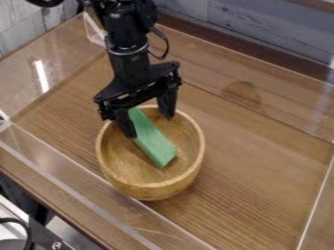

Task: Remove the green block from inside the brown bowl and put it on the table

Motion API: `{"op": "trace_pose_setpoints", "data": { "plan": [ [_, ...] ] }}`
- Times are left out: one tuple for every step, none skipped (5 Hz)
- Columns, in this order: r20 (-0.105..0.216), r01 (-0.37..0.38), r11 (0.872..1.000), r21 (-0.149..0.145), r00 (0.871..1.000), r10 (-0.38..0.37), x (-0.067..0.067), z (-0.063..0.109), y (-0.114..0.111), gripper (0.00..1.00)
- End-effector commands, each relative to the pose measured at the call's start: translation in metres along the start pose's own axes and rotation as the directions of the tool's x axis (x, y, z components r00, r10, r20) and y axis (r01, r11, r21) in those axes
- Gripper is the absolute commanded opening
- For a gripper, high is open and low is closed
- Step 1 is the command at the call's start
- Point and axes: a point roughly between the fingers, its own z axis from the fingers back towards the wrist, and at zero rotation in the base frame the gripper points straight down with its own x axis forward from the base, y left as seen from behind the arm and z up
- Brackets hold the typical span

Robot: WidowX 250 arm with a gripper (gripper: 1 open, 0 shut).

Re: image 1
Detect black cable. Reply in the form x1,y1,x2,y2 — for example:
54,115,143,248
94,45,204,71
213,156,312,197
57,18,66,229
0,217,33,250

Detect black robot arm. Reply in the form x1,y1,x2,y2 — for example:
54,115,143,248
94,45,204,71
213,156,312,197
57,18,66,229
77,0,181,140

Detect clear acrylic tray enclosure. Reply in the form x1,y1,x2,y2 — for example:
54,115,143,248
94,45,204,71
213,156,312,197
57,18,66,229
0,19,334,250

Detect green rectangular block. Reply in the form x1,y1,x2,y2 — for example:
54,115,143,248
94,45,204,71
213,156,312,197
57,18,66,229
129,107,177,168

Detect brown wooden bowl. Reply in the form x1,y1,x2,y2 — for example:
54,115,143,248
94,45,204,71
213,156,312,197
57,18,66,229
94,104,204,201

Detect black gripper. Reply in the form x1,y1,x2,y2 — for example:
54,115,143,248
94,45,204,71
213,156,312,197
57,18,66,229
93,46,181,140

